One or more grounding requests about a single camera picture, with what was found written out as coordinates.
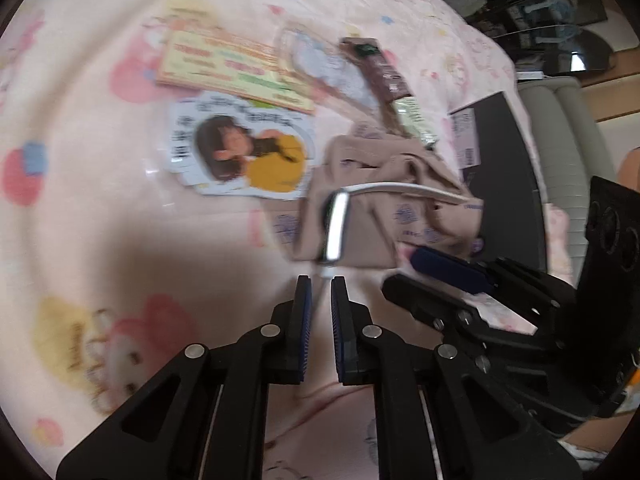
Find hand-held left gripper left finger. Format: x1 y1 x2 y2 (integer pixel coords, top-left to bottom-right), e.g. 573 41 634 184
56 275 313 480

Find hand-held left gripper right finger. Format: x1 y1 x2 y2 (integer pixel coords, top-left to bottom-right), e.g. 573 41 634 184
330 276 583 480

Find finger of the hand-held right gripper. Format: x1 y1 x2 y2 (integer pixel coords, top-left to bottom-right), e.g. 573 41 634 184
410 246 578 333
382 274 551 376

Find white wristband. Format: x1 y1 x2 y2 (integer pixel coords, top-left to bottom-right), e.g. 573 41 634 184
317 182 471 266

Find black cardboard box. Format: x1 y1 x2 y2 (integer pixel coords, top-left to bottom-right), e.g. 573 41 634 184
447 91 548 276

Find beige cloth pouch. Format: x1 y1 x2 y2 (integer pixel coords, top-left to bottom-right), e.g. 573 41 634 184
295 122 486 266

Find brown snack bar packet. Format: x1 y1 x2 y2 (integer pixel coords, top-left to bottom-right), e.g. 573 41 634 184
340 37 441 148

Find clear plastic packet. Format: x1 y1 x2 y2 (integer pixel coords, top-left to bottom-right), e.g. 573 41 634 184
274 22 388 121

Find yellow printed card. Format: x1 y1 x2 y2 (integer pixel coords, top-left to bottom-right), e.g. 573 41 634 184
155 2 317 115

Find grey couch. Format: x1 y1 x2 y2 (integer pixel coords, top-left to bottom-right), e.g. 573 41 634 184
515 75 621 281

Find die-cut photo card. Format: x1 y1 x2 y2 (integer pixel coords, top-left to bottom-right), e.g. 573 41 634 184
167 92 318 202

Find pink printed blanket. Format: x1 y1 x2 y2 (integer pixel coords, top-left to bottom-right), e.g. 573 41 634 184
0 0 576 480

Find dark cluttered shelf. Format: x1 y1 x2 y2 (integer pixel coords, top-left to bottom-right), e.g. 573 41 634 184
432 0 621 78

